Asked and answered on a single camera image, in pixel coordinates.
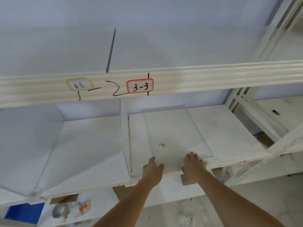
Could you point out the person's left hand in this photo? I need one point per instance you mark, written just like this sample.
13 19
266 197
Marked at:
151 174

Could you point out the person's right hand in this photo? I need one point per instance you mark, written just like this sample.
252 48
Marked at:
195 169

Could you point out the white metal shelving rack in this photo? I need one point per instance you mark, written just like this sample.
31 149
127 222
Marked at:
189 80

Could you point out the person's right forearm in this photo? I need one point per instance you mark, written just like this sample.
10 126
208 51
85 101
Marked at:
232 203

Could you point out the person's left forearm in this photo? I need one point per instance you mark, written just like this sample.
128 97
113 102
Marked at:
123 208

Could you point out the clear plastic clip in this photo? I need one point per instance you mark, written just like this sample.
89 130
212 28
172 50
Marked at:
134 176

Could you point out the small brown cardboard piece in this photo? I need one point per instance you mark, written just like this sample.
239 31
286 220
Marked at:
184 182

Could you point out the flat brown cardboard box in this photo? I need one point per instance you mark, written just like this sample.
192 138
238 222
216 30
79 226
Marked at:
122 192

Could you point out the clear plastic wrap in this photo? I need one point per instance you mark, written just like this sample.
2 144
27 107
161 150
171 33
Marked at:
185 215

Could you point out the small red bordered label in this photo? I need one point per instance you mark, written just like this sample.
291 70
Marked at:
242 162

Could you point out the orange and white tape roll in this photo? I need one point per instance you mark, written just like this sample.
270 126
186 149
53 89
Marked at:
84 205

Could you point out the folded brown paper package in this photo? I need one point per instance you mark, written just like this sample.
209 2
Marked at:
64 199

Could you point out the small black object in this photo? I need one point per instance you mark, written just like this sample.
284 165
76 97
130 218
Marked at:
276 112

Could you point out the gray tape roll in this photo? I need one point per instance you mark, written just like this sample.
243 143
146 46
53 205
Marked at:
59 211

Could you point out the yellow bordered label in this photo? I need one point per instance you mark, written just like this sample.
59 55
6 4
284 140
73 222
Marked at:
80 84

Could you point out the blue plastic crate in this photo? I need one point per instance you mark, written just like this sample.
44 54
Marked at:
23 212

